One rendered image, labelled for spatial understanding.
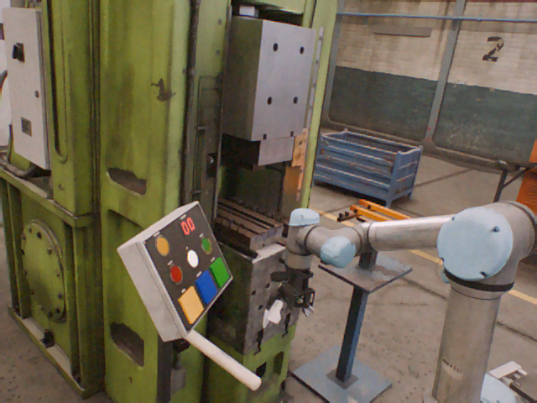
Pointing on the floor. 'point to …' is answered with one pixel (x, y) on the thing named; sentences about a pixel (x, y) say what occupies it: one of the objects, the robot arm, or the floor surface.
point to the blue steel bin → (367, 164)
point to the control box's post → (164, 370)
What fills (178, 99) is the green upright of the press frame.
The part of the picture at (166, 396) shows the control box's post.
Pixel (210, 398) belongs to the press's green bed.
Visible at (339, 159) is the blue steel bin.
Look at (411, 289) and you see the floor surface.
